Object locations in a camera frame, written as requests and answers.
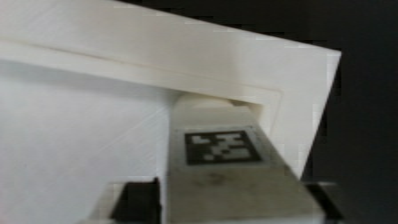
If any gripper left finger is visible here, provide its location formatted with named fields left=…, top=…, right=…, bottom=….
left=95, top=181, right=160, bottom=224

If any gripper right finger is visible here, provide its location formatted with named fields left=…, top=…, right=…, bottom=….
left=304, top=182, right=349, bottom=224

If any white leg with tag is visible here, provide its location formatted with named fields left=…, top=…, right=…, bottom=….
left=164, top=94, right=326, bottom=224

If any white square tabletop part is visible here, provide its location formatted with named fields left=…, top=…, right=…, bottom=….
left=0, top=0, right=342, bottom=224

